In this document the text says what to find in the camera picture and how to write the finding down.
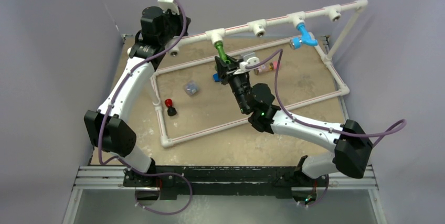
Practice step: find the red and black knob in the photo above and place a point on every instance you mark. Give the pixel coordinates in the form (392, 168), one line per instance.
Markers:
(171, 111)

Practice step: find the white PVC pipe frame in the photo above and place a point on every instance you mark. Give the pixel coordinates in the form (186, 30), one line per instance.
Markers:
(258, 28)

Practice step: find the green water faucet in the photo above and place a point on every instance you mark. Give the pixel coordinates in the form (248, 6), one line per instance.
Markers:
(221, 52)

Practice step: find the blue cube block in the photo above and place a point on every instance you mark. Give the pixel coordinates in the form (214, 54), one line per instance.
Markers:
(216, 78)

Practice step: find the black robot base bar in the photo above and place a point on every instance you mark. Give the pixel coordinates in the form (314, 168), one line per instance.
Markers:
(282, 182)

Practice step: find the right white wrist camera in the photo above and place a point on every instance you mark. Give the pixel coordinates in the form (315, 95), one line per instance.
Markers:
(249, 59)

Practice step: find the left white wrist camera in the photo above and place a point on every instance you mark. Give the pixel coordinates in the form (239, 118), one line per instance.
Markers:
(168, 5)

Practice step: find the aluminium table frame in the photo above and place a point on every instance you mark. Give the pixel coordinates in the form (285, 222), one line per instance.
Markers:
(99, 197)

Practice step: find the pink capped small bottle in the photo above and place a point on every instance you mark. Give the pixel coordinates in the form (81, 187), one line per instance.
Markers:
(267, 67)

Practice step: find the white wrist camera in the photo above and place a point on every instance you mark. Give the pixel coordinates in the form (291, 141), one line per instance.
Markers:
(168, 5)
(249, 59)

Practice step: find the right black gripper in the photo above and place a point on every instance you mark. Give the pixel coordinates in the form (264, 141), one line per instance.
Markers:
(223, 69)

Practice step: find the blue water faucet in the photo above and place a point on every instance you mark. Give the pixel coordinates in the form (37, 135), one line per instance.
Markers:
(305, 39)

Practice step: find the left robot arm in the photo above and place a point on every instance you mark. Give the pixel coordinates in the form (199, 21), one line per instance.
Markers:
(107, 126)

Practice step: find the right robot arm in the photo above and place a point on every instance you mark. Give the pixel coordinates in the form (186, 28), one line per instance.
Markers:
(348, 147)

